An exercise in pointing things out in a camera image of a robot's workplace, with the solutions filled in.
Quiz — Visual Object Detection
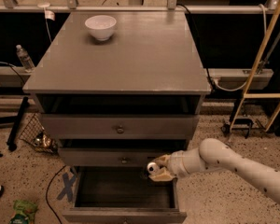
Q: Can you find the black tripod leg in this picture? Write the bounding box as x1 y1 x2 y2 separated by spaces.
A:
0 97 29 151

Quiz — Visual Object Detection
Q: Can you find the white cable right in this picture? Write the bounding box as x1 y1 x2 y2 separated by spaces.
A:
212 3 269 92

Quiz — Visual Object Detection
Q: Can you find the grey drawer cabinet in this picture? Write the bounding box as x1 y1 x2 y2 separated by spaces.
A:
22 10 212 170

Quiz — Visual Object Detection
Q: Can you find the grey tape cross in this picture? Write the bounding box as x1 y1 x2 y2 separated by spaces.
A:
57 173 77 202

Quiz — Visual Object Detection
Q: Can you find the grey top drawer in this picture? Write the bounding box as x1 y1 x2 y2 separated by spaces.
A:
40 114 199 140

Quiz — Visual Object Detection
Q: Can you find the wire mesh basket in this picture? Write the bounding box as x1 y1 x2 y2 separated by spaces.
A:
19 114 58 154

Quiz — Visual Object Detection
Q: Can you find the clear plastic water bottle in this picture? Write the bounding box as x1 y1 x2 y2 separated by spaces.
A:
16 45 35 73

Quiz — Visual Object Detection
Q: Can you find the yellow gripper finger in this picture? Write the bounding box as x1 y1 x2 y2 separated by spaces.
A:
154 155 171 167
148 169 175 182

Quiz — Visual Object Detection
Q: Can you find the grey middle drawer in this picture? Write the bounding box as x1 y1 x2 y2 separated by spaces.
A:
57 139 189 168

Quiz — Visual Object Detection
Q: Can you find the grey drawer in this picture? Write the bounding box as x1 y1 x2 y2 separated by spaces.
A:
40 114 199 140
57 139 189 168
63 167 187 224

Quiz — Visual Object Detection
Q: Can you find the silver redbull can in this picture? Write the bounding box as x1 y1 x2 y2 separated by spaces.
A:
147 161 160 175

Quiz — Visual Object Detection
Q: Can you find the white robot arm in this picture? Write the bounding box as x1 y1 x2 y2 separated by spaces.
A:
147 138 280 205

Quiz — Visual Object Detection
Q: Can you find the grey bottom drawer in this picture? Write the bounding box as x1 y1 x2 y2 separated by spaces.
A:
63 167 187 224

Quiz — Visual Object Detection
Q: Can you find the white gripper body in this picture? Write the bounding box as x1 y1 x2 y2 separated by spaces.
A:
167 151 188 178

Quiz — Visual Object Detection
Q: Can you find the black cable behind cabinet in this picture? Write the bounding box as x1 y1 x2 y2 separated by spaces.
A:
176 3 217 91

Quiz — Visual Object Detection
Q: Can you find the green snack bag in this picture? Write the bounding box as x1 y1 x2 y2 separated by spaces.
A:
8 200 38 224

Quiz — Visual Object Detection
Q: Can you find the white ceramic bowl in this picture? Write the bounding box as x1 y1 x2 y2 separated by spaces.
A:
85 15 117 41

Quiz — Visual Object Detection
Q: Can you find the black floor cable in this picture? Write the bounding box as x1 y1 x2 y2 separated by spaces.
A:
45 164 67 224

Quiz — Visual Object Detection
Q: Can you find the white tag with cord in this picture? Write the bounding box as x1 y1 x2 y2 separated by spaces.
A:
37 2 55 42

